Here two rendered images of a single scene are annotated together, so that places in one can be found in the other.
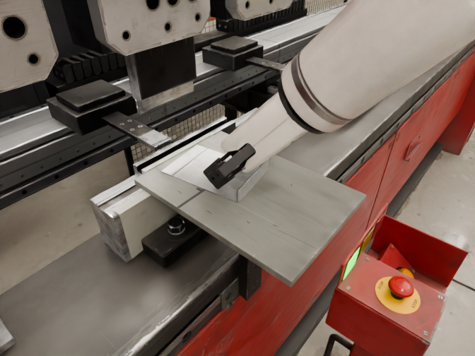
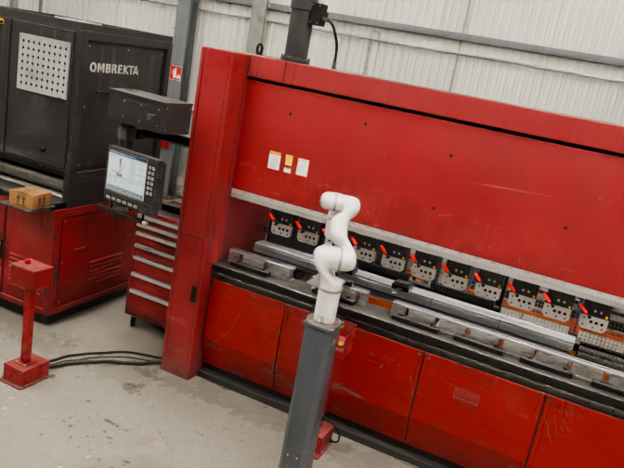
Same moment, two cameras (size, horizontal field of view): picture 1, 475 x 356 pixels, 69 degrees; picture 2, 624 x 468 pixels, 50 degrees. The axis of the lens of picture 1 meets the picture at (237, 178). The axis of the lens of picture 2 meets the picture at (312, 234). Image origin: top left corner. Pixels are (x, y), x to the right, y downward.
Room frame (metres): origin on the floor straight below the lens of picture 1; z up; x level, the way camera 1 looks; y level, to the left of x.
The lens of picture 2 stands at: (-1.01, -3.88, 2.39)
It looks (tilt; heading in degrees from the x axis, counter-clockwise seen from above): 15 degrees down; 72
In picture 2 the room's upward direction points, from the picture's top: 10 degrees clockwise
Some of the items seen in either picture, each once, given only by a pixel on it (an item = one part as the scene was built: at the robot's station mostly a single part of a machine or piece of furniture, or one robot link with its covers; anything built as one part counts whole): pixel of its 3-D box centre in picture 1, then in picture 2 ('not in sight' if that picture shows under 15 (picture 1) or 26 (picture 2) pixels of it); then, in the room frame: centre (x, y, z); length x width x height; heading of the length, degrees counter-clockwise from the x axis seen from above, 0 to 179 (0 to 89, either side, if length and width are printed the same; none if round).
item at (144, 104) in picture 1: (163, 69); not in sight; (0.47, 0.10, 1.13); 0.10 x 0.02 x 0.10; 140
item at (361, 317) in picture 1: (396, 284); (334, 336); (0.39, -0.29, 0.75); 0.20 x 0.16 x 0.18; 141
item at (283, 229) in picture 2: not in sight; (284, 223); (0.14, 0.37, 1.26); 0.15 x 0.09 x 0.17; 140
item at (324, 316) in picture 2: not in sight; (326, 305); (0.17, -0.65, 1.09); 0.19 x 0.19 x 0.18
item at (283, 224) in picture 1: (247, 189); (325, 282); (0.37, -0.01, 1.00); 0.26 x 0.18 x 0.01; 50
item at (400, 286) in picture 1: (399, 290); not in sight; (0.35, -0.27, 0.79); 0.04 x 0.04 x 0.04
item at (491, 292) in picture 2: not in sight; (489, 283); (1.21, -0.53, 1.26); 0.15 x 0.09 x 0.17; 140
